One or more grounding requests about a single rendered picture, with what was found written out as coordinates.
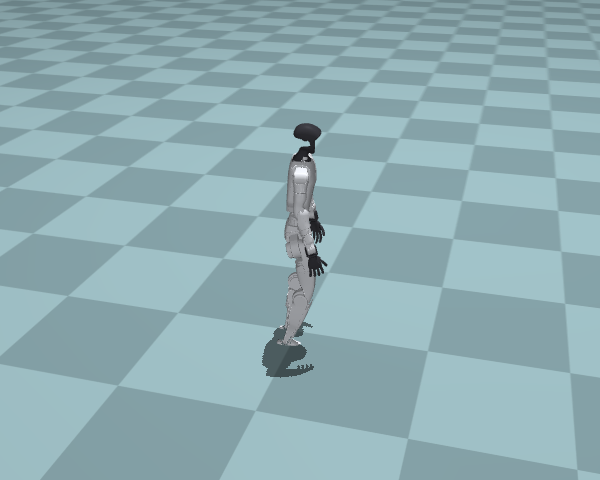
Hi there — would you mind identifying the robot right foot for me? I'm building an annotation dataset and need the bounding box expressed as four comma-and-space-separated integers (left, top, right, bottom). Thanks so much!
277, 339, 301, 346

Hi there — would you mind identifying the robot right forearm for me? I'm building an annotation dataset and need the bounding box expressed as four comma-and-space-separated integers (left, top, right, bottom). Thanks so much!
297, 210, 316, 255

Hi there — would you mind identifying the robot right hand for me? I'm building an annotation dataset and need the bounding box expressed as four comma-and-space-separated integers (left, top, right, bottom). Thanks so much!
305, 244, 327, 277

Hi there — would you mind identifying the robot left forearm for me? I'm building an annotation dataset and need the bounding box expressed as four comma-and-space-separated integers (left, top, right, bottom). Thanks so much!
308, 195, 317, 219

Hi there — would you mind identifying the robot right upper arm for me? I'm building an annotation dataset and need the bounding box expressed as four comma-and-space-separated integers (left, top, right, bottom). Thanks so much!
293, 167, 309, 220

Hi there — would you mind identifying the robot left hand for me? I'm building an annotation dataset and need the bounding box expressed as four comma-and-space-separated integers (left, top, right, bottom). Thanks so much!
309, 210, 325, 244

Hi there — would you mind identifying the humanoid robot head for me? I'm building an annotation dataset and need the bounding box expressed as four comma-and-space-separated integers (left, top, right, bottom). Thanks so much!
292, 123, 321, 162

